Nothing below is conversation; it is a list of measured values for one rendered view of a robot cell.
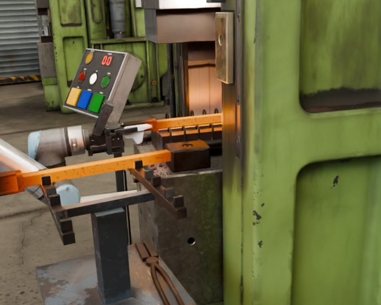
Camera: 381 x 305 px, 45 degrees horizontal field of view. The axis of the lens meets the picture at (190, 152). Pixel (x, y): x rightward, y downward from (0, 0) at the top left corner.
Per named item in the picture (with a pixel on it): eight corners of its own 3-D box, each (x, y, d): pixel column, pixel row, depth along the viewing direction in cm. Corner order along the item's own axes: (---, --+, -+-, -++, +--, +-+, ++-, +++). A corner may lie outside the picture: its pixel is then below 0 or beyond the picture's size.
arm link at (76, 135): (67, 124, 147) (67, 132, 138) (83, 121, 148) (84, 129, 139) (71, 150, 150) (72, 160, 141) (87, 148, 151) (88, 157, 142)
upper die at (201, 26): (157, 43, 134) (155, 9, 131) (145, 39, 153) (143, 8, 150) (290, 36, 144) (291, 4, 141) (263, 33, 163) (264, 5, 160)
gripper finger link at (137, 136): (153, 140, 150) (124, 143, 149) (151, 122, 148) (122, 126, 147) (154, 143, 147) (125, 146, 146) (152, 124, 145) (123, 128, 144)
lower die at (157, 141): (162, 160, 145) (161, 134, 142) (151, 143, 163) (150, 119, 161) (286, 146, 155) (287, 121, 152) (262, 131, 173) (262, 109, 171)
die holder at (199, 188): (160, 313, 144) (152, 178, 130) (141, 253, 179) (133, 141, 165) (322, 281, 157) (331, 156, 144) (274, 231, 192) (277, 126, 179)
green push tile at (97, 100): (97, 113, 182) (104, 95, 183) (87, 110, 188) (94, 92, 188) (100, 114, 184) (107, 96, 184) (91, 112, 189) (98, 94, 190)
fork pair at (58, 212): (61, 232, 79) (60, 221, 79) (55, 219, 84) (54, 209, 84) (184, 206, 88) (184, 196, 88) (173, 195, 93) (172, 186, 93)
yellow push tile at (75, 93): (73, 105, 197) (80, 89, 198) (65, 103, 203) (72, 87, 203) (77, 107, 199) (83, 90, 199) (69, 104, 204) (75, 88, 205)
